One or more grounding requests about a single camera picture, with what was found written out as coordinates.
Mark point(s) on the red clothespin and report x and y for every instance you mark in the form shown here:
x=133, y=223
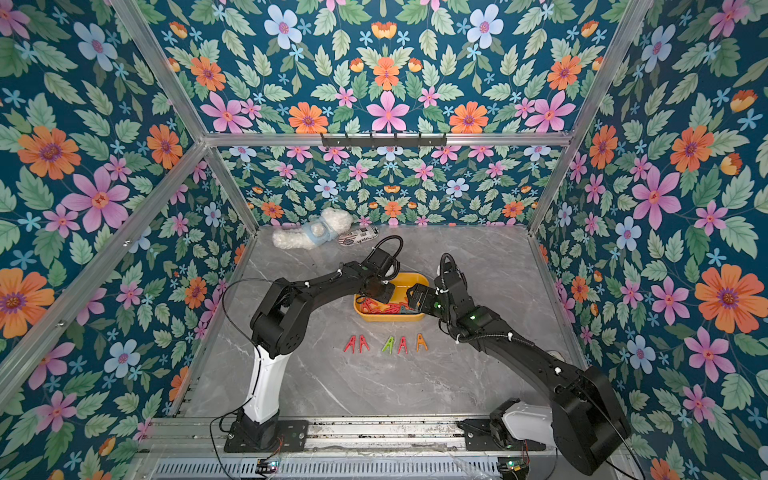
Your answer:
x=351, y=345
x=363, y=344
x=403, y=346

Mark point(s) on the black wall hook rail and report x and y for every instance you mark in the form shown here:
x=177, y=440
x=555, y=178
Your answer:
x=372, y=141

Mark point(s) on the yellow plastic storage box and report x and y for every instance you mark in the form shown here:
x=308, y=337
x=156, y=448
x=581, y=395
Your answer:
x=396, y=309

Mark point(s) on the newspaper print pouch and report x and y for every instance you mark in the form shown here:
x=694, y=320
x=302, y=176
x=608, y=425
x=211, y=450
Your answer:
x=358, y=236

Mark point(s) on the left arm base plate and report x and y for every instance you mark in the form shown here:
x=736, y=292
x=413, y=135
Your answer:
x=246, y=436

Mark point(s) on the white plush teddy bear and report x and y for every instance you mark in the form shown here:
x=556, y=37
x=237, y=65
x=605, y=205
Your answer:
x=328, y=226

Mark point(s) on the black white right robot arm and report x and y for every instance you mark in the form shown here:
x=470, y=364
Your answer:
x=582, y=418

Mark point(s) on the aluminium front mounting rail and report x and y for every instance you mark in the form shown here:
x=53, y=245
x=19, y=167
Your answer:
x=356, y=447

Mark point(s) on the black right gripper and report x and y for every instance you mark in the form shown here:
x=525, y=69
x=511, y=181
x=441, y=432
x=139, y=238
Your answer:
x=420, y=298

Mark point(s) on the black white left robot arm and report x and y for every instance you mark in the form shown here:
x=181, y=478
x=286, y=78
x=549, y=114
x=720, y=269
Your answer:
x=280, y=322

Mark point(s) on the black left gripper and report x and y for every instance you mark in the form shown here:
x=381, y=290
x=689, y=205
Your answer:
x=387, y=296

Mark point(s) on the orange clothespin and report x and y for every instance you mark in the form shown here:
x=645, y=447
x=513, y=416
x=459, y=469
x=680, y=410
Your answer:
x=421, y=344

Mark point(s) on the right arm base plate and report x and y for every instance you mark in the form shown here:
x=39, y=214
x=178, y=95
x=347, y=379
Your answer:
x=481, y=434

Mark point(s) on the green clothespin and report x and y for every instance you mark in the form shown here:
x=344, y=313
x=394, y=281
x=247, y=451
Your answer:
x=388, y=345

